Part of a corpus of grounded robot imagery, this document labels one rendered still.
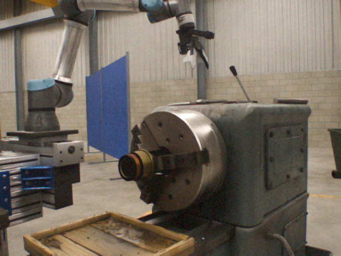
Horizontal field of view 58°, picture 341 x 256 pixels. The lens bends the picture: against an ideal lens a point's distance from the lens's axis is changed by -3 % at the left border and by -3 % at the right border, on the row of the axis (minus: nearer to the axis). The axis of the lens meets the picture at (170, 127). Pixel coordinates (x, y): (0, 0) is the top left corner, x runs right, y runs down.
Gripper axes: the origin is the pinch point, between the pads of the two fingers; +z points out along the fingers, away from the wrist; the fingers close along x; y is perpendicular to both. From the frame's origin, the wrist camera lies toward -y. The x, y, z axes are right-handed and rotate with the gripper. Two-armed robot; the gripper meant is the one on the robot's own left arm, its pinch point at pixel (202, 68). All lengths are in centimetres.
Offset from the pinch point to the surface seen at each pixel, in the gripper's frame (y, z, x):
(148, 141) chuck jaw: 2, 23, 48
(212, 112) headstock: -13.0, 19.5, 30.4
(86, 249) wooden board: 11, 45, 75
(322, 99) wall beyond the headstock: 46, 65, -947
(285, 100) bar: -30.5, 21.9, -0.1
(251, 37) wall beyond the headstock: 213, -195, -949
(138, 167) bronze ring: -1, 29, 60
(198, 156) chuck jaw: -14, 30, 49
